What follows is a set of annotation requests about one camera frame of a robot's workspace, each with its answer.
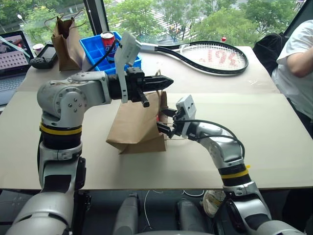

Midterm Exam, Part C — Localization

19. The grey rounded robot leg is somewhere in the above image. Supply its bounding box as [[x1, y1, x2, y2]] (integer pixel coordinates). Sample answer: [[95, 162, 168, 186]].
[[112, 192, 140, 235], [176, 197, 206, 233]]

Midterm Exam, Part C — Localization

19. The black handheld game console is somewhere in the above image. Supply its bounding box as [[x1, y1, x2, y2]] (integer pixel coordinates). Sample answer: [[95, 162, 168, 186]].
[[29, 44, 59, 70]]

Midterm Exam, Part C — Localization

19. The open laptop computer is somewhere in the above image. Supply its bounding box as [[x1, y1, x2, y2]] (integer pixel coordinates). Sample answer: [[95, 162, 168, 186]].
[[0, 30, 35, 106]]

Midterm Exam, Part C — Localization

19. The tall brown paper bag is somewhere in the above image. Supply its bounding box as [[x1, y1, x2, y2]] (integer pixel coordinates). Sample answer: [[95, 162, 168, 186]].
[[44, 14, 86, 72]]

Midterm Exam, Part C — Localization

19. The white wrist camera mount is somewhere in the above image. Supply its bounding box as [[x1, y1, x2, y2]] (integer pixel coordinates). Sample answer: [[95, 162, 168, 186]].
[[175, 94, 198, 138], [114, 31, 143, 104]]

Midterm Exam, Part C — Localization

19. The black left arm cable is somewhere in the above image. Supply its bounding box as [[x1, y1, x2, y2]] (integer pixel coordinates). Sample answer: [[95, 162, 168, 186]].
[[85, 40, 121, 73]]

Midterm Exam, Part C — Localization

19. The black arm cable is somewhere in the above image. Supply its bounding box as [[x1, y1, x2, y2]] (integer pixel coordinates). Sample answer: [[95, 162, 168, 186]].
[[187, 119, 246, 163], [85, 40, 121, 73]]

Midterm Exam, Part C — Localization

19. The blue plastic compartment tray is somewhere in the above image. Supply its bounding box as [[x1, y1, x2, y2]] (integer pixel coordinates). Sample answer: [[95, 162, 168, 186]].
[[79, 31, 143, 75]]

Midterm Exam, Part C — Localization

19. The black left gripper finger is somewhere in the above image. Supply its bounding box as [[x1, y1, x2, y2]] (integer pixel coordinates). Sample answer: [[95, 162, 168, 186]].
[[144, 83, 173, 93], [143, 74, 175, 85]]

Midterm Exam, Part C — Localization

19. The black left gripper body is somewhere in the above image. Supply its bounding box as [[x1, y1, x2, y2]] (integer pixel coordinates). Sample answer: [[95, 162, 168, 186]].
[[126, 67, 151, 108]]

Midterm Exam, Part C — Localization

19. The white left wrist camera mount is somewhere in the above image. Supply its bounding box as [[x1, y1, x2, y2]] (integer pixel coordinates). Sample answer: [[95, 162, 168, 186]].
[[114, 31, 143, 104]]

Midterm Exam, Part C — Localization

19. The wide brown paper bag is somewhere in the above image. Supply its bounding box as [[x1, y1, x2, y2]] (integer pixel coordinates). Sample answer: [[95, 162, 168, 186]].
[[105, 69, 169, 155]]

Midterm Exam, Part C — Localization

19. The black white tennis racket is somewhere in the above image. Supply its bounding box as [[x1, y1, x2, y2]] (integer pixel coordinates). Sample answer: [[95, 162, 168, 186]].
[[136, 40, 249, 76]]

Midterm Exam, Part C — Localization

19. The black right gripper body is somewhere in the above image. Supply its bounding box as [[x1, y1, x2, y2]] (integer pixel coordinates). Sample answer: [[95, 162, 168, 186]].
[[171, 106, 187, 138]]

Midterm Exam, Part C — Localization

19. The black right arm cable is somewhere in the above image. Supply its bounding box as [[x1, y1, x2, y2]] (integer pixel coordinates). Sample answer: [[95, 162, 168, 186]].
[[187, 119, 246, 163]]

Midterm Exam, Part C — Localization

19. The black window frame post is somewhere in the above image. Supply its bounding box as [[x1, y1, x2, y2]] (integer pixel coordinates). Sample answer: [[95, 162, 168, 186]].
[[283, 0, 313, 34], [83, 0, 110, 37]]

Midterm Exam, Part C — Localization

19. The person in white shirt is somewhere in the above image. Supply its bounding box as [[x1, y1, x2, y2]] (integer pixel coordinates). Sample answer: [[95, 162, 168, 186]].
[[270, 19, 313, 119]]

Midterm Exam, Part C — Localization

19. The thin white cable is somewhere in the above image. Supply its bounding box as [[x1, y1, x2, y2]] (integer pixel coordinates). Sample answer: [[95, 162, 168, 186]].
[[143, 189, 153, 229]]

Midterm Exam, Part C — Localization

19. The red blue soda can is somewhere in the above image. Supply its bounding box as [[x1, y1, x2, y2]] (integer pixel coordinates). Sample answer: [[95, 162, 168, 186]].
[[100, 31, 117, 63]]

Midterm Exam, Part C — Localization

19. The black backpack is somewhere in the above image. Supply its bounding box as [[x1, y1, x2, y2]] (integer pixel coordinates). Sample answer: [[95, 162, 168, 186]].
[[252, 32, 292, 77]]

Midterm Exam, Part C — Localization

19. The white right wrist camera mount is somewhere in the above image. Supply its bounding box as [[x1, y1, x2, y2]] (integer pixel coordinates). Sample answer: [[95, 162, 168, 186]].
[[175, 94, 198, 138]]

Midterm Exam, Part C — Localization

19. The small white pink cup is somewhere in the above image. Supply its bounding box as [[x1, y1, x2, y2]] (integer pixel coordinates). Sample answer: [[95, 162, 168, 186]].
[[32, 43, 45, 57]]

